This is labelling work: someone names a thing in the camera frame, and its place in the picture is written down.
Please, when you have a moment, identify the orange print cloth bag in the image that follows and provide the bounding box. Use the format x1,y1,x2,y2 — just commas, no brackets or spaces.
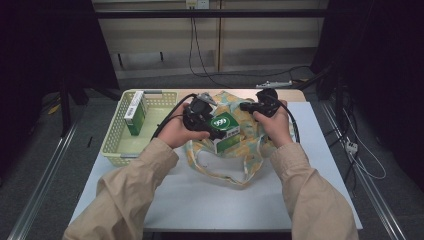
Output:
184,90,298,188

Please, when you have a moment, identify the beige cabinet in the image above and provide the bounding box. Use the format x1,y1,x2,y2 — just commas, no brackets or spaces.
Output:
91,0,330,81

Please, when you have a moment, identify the metal floor rail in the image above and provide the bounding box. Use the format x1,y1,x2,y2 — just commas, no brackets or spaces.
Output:
6,121,82,240
319,101,408,240

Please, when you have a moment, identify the black power cable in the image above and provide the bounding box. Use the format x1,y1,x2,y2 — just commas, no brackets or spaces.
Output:
188,16,313,79
191,16,232,89

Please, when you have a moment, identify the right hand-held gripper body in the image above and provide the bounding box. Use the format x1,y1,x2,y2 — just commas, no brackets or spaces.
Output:
255,79,294,118

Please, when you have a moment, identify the dark curtain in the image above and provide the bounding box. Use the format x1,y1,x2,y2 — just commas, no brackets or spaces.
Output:
0,0,120,179
310,0,424,193

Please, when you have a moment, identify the wooden table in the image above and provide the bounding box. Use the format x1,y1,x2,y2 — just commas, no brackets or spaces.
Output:
128,88,307,103

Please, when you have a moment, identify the black metal bar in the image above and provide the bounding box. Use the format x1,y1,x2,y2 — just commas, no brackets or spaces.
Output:
94,9,328,19

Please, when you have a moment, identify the white cable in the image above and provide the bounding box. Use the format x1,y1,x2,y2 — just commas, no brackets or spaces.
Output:
342,108,388,181

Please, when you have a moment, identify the tall green white box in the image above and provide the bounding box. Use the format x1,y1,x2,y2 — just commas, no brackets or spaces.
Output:
123,90,148,137

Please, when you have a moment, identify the white power strip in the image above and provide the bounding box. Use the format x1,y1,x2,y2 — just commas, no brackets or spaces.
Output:
345,140,359,155

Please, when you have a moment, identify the white table cover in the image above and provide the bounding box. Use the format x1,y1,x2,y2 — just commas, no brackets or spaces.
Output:
68,100,364,233

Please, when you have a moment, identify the white wall socket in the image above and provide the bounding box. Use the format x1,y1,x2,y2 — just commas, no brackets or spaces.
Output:
185,0,211,10

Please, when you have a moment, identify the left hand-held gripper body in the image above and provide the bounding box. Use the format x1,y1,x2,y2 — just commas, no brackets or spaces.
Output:
182,92,219,134

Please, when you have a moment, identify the right hand-held gripper cable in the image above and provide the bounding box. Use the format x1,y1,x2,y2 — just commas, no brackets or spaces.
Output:
266,94,301,145

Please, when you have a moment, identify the square green box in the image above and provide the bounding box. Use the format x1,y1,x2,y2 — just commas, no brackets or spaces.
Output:
209,111,242,155

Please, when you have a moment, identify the left hand-held gripper cable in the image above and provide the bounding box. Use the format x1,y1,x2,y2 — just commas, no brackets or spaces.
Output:
150,93,199,141

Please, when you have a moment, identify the person's right hand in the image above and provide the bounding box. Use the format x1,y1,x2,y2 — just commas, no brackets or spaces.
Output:
252,99,295,150

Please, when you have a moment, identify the black metal stand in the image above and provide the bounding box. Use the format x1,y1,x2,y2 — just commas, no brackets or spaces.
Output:
58,74,74,138
331,71,346,134

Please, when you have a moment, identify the person's left hand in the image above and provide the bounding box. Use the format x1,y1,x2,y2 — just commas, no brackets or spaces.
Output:
156,111,211,150

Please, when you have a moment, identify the hand-held gripper cable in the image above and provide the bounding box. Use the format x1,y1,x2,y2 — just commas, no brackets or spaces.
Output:
266,94,301,145
150,93,199,141

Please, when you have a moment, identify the pale green plastic basket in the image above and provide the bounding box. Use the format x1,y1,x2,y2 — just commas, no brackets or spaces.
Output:
100,89,179,168

